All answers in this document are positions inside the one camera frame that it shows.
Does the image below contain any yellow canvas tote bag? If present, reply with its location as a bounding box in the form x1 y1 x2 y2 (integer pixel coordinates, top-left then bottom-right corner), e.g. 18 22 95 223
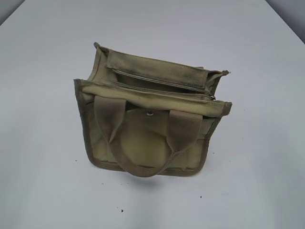
74 43 232 177

